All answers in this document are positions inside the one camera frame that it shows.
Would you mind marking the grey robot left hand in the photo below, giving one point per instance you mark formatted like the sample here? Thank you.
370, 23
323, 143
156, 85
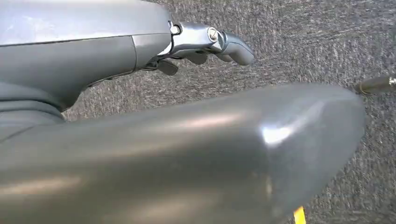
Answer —
185, 160

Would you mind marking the yellow floor tape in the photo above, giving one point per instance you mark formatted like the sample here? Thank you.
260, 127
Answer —
299, 216

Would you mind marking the dark metal-tipped leg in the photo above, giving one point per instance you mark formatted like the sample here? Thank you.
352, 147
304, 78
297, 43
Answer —
377, 85

